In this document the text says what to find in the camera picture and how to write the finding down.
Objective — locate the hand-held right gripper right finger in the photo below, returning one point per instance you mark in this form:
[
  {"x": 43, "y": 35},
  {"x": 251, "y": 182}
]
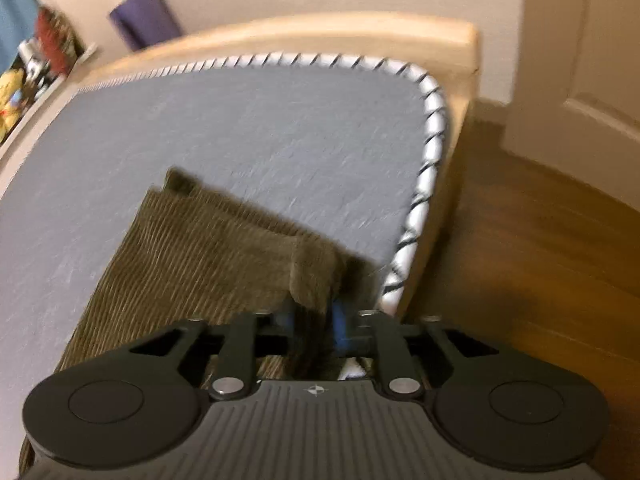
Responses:
[{"x": 340, "y": 327}]

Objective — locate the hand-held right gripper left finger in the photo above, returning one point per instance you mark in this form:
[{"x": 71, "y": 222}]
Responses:
[{"x": 287, "y": 330}]

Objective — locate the light wooden table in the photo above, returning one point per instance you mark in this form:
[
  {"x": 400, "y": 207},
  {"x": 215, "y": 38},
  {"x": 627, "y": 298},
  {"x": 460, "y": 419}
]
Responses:
[{"x": 450, "y": 125}]

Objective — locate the purple rolled mat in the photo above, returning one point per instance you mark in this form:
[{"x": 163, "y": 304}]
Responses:
[{"x": 145, "y": 17}]

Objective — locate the yellow plush toy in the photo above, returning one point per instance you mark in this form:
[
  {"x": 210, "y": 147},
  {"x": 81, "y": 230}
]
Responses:
[{"x": 11, "y": 105}]

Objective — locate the white door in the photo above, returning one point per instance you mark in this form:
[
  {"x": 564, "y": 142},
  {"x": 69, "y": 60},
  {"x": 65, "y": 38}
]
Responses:
[{"x": 590, "y": 60}]

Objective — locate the dark red cushion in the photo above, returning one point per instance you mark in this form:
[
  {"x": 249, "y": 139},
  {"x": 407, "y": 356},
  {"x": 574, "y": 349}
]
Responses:
[{"x": 57, "y": 42}]

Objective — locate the blue curtain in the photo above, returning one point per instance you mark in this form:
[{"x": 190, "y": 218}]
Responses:
[{"x": 12, "y": 10}]

